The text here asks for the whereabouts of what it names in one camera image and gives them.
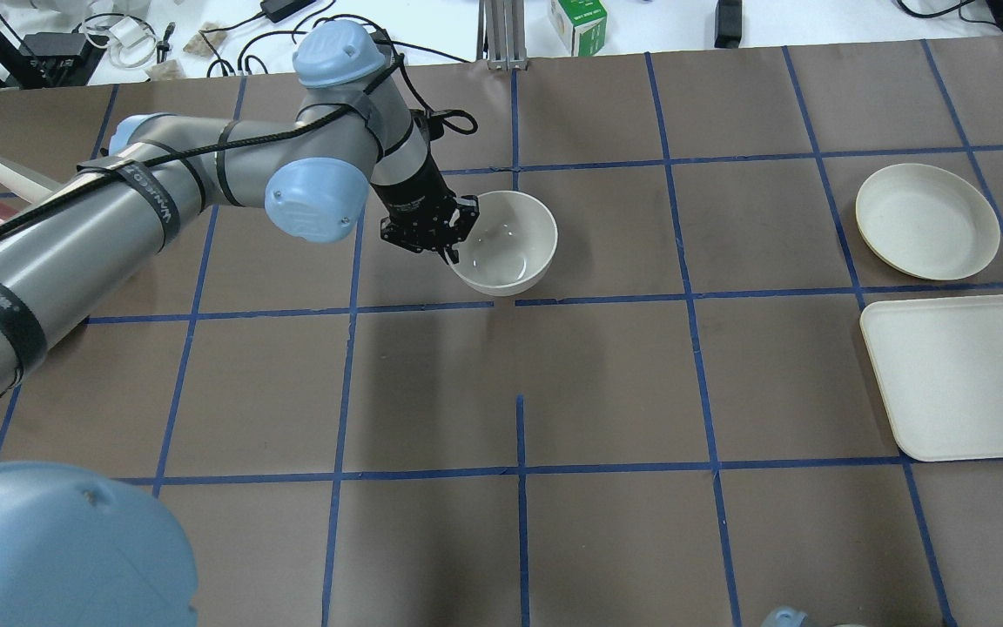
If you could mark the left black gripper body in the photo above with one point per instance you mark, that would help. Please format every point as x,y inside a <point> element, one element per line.
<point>408,197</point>

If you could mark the white bowl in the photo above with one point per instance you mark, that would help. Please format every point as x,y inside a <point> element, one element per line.
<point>511,245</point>

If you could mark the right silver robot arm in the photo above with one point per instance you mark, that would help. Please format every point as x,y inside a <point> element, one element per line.
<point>787,616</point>

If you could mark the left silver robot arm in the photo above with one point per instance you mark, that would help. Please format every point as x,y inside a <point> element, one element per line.
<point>353,135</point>

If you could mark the green white box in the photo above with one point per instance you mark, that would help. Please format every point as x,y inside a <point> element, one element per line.
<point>581,26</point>

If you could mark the black power adapter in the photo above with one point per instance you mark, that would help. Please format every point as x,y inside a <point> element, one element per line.
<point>728,24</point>

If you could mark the cream plate in rack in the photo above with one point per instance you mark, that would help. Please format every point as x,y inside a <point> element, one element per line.
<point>25,183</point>

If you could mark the white round plate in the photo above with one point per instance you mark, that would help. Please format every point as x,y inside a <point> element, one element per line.
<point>927,222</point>

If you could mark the white rectangular tray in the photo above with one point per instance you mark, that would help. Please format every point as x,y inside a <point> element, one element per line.
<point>938,364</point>

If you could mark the aluminium frame post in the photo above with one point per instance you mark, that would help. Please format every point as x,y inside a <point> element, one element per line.
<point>501,35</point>

